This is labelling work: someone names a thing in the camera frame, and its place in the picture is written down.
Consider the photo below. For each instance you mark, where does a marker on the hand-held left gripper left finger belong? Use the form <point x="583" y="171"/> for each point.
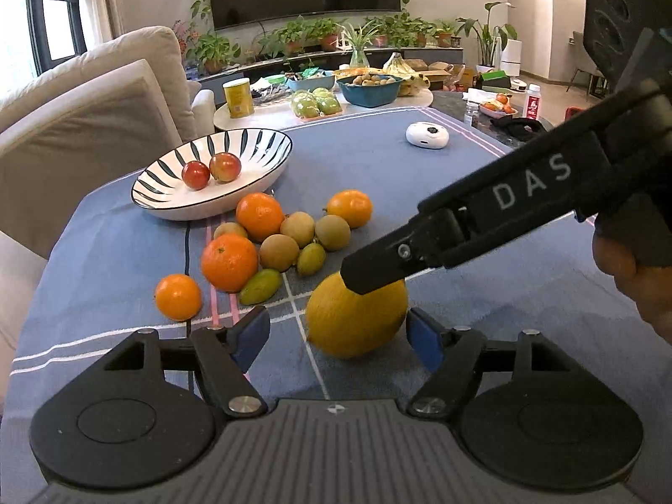
<point x="252" y="333"/>

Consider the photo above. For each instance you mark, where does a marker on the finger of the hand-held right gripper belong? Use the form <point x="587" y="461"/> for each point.
<point x="378" y="265"/>

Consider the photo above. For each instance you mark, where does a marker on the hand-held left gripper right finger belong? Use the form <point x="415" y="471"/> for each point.
<point x="422" y="336"/>

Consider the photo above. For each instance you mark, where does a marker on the round brown fruit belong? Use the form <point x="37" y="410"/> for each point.
<point x="279" y="252"/>
<point x="230" y="231"/>
<point x="332" y="232"/>

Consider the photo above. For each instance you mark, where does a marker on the large yellow lemon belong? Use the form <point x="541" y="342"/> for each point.
<point x="357" y="325"/>

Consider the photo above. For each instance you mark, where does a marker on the small green mango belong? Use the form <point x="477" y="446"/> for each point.
<point x="311" y="258"/>
<point x="261" y="286"/>

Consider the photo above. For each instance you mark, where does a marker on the large orange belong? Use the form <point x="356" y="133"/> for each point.
<point x="229" y="263"/>
<point x="260" y="216"/>

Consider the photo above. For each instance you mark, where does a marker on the small orange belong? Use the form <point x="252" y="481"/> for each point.
<point x="178" y="296"/>
<point x="350" y="208"/>

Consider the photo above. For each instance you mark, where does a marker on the striped ceramic bowl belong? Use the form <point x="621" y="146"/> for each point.
<point x="252" y="147"/>

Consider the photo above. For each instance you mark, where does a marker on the teal basket of brown fruits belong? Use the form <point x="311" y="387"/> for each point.
<point x="370" y="95"/>

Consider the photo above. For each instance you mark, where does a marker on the person's right hand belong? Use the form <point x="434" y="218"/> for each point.
<point x="648" y="294"/>

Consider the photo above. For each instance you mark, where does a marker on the black bag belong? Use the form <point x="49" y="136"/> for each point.
<point x="517" y="128"/>

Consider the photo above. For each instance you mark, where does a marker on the blue tablecloth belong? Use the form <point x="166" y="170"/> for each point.
<point x="394" y="194"/>

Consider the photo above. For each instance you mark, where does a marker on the red label bottle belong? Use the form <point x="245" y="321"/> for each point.
<point x="534" y="102"/>

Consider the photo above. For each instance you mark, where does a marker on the plate of mixed fruit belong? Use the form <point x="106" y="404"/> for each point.
<point x="499" y="107"/>

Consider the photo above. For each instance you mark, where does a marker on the small yellow fruit right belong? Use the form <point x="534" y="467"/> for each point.
<point x="297" y="228"/>

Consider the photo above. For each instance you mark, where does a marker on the small glass jar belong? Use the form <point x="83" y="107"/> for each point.
<point x="471" y="114"/>

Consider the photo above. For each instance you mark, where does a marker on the green box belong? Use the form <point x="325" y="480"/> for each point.
<point x="493" y="81"/>

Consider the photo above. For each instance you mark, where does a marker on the dark marble table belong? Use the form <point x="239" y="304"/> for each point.
<point x="451" y="110"/>

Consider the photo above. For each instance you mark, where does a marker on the white oval device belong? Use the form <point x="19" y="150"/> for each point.
<point x="428" y="134"/>

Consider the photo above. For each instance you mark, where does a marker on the white air purifier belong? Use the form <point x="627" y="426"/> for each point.
<point x="512" y="58"/>

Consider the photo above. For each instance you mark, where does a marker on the grey dining chair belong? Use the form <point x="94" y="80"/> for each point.
<point x="585" y="63"/>

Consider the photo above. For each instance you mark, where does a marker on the cardboard box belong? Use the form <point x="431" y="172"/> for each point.
<point x="436" y="71"/>

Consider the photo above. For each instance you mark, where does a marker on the large leaf floor plant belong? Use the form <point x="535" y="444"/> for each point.
<point x="488" y="31"/>

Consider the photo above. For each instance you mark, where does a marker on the red apple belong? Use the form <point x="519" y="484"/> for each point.
<point x="226" y="166"/>
<point x="195" y="175"/>

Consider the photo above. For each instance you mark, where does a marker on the pack of green apples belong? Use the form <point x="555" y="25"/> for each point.
<point x="315" y="105"/>

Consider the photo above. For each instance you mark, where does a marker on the round white side table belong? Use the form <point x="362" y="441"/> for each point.
<point x="273" y="121"/>

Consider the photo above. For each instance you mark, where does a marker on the banana bunch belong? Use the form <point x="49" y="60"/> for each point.
<point x="399" y="65"/>

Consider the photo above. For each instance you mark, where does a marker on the small blue basket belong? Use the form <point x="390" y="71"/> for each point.
<point x="310" y="83"/>

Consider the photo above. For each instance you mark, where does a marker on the spider plant in glass vase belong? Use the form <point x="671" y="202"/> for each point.
<point x="359" y="58"/>

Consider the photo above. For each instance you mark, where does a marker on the yellow can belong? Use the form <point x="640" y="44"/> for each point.
<point x="239" y="97"/>

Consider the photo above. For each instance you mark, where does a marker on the dark television cabinet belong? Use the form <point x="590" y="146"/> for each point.
<point x="252" y="71"/>

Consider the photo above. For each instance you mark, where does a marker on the row of potted plants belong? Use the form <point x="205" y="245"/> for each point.
<point x="212" y="52"/>

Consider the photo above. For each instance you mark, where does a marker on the beige armchair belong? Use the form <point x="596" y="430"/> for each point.
<point x="105" y="105"/>

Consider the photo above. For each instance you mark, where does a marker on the red flower arrangement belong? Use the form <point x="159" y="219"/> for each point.
<point x="184" y="37"/>

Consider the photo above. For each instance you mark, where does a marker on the black framed window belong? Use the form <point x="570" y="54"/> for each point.
<point x="58" y="16"/>

